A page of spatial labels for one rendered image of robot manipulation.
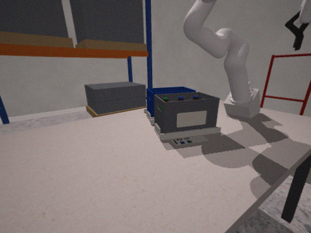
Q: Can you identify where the blue crate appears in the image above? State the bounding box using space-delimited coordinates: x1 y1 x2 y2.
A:
146 87 196 117

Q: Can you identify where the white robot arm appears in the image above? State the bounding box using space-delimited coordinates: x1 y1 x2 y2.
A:
183 0 253 104

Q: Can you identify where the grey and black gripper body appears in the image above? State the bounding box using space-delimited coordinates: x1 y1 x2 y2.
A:
296 0 311 26

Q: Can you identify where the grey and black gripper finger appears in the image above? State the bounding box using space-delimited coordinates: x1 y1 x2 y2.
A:
285 11 309 50

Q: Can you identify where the white paper pick list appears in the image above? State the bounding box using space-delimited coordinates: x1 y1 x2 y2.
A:
171 135 208 145

